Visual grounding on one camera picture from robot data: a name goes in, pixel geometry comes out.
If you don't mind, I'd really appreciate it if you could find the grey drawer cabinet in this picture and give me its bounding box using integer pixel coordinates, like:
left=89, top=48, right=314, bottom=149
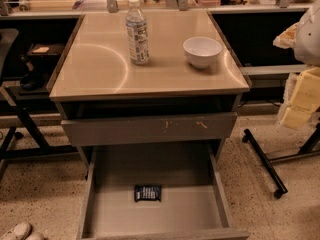
left=48, top=10, right=249, bottom=163

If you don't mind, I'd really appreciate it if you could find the white ceramic bowl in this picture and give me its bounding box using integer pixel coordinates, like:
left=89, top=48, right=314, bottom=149
left=183, top=37, right=222, bottom=69

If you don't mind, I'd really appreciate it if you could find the brown box on shelf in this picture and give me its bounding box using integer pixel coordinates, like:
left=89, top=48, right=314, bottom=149
left=27, top=43, right=64, bottom=56

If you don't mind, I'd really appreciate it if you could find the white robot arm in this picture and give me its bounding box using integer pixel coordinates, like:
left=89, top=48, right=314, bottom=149
left=273, top=0, right=320, bottom=129

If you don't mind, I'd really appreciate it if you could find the dark blue rxbar wrapper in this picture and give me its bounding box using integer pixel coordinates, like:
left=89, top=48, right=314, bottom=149
left=134, top=185, right=161, bottom=202

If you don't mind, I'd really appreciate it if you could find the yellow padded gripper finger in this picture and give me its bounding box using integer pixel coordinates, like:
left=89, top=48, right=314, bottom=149
left=279, top=67, right=320, bottom=129

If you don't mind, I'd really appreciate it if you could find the open middle drawer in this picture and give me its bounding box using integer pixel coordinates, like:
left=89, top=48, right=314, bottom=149
left=77, top=142, right=249, bottom=240

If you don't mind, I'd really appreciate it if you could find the black chair frame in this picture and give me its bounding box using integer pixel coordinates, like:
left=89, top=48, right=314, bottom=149
left=0, top=28, right=77, bottom=176

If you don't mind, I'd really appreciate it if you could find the white shoe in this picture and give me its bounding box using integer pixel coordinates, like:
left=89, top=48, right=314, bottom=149
left=0, top=222, right=32, bottom=240
left=25, top=232, right=45, bottom=240

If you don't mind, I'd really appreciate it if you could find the black bag under desk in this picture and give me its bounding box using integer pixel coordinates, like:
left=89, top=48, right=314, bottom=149
left=20, top=55, right=45, bottom=91

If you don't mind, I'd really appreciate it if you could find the grey upper drawer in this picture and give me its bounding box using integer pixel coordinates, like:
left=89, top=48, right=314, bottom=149
left=62, top=112, right=237, bottom=146

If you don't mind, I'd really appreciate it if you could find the clear plastic water bottle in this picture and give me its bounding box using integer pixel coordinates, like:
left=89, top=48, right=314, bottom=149
left=126, top=0, right=149, bottom=65

